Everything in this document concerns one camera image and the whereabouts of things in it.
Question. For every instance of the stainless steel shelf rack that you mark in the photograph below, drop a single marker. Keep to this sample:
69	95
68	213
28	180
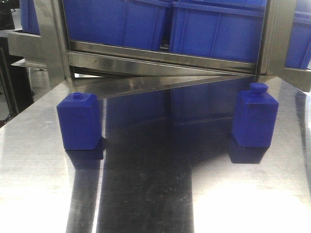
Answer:
53	51

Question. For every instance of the blue part with small knob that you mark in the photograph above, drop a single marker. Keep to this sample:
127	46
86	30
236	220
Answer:
80	121

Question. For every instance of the blue part with wide cap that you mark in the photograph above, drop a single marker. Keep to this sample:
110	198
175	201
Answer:
254	117

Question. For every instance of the blue bin centre left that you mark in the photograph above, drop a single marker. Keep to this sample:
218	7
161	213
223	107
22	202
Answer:
126	23

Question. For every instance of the blue bin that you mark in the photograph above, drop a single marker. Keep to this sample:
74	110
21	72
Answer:
299	49
230	32
29	21
126	23

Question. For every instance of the blue bin far right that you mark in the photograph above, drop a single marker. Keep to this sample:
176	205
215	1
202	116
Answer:
299	49

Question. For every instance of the blue bin centre right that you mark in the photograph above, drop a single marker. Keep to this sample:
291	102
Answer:
230	32

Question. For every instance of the blue bin far left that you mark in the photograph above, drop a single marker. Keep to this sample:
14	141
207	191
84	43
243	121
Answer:
29	21

